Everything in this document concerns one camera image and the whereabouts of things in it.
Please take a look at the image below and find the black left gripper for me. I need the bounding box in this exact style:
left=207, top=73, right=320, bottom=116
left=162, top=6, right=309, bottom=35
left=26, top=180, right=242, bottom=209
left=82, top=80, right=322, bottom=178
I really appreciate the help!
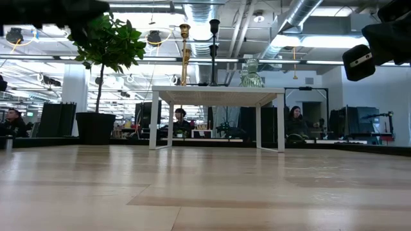
left=0, top=0, right=110, bottom=42

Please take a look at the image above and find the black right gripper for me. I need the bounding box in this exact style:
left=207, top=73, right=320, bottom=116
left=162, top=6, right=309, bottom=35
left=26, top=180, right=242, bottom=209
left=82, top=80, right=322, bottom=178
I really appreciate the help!
left=342, top=17, right=411, bottom=81

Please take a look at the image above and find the black candlestick holder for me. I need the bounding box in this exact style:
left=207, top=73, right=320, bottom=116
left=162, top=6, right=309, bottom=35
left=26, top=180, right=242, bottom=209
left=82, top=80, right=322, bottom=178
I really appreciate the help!
left=208, top=18, right=222, bottom=87
left=208, top=44, right=220, bottom=87

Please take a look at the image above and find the ribbed glass candle holder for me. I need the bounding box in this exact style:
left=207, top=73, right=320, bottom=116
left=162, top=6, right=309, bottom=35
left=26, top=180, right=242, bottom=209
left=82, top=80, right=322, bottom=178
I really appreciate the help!
left=241, top=58, right=266, bottom=89
left=238, top=69, right=249, bottom=88

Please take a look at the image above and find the green leafy plant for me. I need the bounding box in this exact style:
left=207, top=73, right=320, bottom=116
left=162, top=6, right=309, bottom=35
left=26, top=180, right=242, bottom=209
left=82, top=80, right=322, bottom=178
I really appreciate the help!
left=66, top=12, right=147, bottom=113

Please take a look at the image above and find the black ceiling-hung device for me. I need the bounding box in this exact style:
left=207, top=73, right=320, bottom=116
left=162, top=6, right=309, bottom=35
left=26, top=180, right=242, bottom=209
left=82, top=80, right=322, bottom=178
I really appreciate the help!
left=5, top=27, right=24, bottom=45
left=146, top=30, right=162, bottom=47

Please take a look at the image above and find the white building column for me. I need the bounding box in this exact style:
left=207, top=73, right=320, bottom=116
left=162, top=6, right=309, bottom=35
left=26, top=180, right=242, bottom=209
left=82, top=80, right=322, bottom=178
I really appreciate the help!
left=61, top=73, right=89, bottom=137

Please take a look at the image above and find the black monitor bank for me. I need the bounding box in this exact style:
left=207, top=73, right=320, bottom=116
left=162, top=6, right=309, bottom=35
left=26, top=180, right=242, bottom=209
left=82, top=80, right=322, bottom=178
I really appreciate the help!
left=329, top=106, right=381, bottom=139

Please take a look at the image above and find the black partition panel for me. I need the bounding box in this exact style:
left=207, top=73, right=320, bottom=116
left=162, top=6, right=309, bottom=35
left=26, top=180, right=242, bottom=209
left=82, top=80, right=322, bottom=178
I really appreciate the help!
left=59, top=102, right=77, bottom=137
left=37, top=103, right=62, bottom=138

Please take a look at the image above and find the black monitor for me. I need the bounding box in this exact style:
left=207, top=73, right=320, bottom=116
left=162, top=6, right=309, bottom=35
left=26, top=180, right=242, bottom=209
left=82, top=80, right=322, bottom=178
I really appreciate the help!
left=134, top=101, right=162, bottom=131

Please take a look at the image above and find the black plant pot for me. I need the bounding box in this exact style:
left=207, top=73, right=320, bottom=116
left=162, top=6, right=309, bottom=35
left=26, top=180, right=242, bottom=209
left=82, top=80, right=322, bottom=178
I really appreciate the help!
left=75, top=112, right=116, bottom=146

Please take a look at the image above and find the person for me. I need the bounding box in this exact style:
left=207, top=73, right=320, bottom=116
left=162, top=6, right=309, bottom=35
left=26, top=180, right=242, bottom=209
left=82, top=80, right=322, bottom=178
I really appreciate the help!
left=172, top=108, right=193, bottom=139
left=0, top=108, right=29, bottom=138
left=284, top=105, right=311, bottom=142

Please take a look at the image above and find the black cabinet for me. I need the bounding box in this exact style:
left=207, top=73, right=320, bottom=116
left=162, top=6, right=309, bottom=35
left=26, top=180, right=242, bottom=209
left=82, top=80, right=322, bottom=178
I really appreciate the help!
left=240, top=106, right=279, bottom=142

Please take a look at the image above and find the white perforated metal shelf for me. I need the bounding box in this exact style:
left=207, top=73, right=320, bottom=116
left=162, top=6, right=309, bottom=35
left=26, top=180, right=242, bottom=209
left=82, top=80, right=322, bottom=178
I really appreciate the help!
left=149, top=85, right=286, bottom=153

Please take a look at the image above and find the white desk box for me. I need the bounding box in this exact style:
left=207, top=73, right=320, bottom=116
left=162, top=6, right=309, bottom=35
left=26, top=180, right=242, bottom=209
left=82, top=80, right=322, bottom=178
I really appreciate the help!
left=191, top=129, right=213, bottom=139

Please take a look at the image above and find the black camera boom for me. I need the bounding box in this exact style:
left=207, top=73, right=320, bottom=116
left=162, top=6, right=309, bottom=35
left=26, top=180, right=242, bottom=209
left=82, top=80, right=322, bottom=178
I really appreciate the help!
left=362, top=110, right=396, bottom=135

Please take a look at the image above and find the silver ventilation duct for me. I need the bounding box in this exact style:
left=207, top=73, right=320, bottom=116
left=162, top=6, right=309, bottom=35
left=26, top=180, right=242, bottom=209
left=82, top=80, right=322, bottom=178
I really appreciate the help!
left=182, top=3, right=222, bottom=85
left=259, top=0, right=324, bottom=60

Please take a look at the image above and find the black door frame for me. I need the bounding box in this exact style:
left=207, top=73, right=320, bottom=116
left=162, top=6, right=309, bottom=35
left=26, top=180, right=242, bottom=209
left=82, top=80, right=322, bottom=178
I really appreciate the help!
left=283, top=85, right=329, bottom=142

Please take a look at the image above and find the yellow hanging cord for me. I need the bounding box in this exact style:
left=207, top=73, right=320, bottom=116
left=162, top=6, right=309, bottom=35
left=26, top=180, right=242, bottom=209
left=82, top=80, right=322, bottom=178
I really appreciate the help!
left=292, top=47, right=299, bottom=80

